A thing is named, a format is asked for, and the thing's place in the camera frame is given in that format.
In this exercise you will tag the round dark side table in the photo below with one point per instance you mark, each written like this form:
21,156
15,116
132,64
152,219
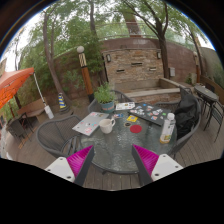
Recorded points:
205,92

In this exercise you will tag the clear white-capped drink bottle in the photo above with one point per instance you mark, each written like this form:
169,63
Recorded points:
167,130

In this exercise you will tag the white ribbed mug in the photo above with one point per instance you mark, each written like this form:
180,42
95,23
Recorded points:
106,126

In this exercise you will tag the wooden bench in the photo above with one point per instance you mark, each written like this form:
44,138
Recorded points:
31,108

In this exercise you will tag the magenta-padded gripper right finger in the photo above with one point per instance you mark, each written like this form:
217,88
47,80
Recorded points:
146,160

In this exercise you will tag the flat round red coaster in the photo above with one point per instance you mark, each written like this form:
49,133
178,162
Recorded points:
135,129

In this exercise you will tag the black jacket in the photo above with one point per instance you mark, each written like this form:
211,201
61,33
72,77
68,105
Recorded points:
185,115

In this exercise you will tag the small blue sticker card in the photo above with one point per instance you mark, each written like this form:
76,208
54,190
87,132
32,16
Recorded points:
117,116

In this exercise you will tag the orange canopy with white pole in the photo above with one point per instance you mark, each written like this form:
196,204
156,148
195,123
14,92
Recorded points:
13,83

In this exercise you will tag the black laptop with stickers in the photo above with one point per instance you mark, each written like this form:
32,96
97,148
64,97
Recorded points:
150,114

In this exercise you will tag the blue yellow striped bollard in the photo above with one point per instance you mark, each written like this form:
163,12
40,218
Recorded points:
62,101

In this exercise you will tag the black metal chair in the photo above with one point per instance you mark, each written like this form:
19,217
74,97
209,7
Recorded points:
217,115

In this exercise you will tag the black wall lantern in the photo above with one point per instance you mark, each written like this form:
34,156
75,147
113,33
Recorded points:
108,58
159,55

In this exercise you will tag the silver laptop with stickers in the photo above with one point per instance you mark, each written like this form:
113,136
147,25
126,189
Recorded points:
89,123

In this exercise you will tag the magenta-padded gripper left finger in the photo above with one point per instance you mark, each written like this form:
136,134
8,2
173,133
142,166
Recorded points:
78,161

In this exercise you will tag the green plant in teal pot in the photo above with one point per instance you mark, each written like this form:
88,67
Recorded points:
104,95

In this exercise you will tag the stone fountain wall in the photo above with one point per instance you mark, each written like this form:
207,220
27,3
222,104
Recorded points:
133,66

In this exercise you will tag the orange lamp post with globe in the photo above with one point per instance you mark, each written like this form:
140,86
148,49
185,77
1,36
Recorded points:
86,76

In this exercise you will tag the yellow card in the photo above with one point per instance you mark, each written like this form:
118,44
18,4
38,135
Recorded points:
132,118

